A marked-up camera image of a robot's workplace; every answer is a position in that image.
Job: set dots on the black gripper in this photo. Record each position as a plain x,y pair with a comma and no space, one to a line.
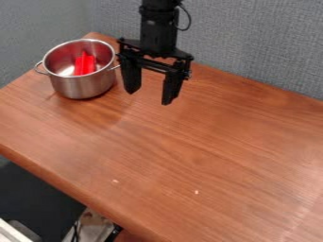
174,63

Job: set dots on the red block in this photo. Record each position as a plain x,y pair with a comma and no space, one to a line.
85,64

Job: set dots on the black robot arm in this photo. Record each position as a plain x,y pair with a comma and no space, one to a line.
165,17

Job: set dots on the stainless steel pot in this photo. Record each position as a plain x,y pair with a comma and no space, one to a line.
58,67

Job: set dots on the white object at corner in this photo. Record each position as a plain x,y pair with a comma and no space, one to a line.
14,231

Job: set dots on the white table leg frame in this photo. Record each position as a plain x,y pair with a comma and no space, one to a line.
94,228

